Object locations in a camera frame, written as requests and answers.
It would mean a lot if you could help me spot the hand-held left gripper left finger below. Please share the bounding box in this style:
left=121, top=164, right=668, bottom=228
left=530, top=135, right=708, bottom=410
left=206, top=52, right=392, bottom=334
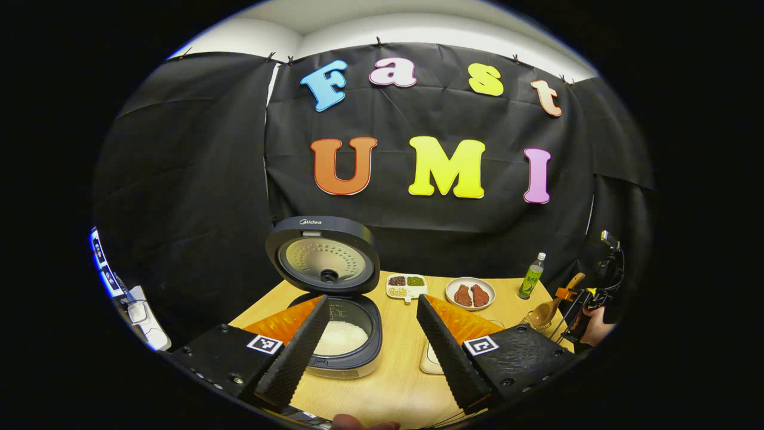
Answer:
left=170, top=295, right=330, bottom=413

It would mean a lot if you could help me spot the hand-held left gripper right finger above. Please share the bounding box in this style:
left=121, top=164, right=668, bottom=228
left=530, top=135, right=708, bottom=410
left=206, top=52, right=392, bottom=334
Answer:
left=416, top=294, right=578, bottom=415

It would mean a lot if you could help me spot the wooden spoon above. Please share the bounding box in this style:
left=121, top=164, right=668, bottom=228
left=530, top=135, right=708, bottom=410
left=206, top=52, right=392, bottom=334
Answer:
left=529, top=272, right=587, bottom=330

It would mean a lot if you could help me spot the wire chopstick holder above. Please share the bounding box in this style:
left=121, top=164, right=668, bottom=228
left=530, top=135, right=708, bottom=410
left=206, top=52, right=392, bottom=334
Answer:
left=520, top=311, right=557, bottom=335

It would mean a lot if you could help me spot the dark grey rice cooker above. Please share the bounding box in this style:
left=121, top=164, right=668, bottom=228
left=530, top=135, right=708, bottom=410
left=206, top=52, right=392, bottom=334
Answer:
left=265, top=216, right=383, bottom=379

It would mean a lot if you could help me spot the green drink bottle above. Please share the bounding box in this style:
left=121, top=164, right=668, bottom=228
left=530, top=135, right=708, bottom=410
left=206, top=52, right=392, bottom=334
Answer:
left=517, top=252, right=547, bottom=300

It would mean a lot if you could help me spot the round grey plate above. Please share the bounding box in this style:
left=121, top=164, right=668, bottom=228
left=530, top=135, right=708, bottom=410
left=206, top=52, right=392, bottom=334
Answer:
left=445, top=277, right=497, bottom=312

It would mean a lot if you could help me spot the white sectioned bean dish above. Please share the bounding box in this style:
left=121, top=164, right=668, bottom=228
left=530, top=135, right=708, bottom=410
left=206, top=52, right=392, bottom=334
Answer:
left=386, top=274, right=429, bottom=305

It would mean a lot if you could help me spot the white desk device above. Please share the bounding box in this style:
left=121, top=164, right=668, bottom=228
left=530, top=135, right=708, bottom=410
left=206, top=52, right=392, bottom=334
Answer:
left=119, top=285, right=172, bottom=353

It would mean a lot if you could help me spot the computer screen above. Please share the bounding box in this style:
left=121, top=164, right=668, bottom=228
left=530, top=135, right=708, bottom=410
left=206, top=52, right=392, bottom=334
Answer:
left=90, top=226, right=125, bottom=299

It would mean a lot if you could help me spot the black backdrop cloth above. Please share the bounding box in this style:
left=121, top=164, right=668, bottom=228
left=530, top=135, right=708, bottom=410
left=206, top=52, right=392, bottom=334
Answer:
left=91, top=43, right=656, bottom=335

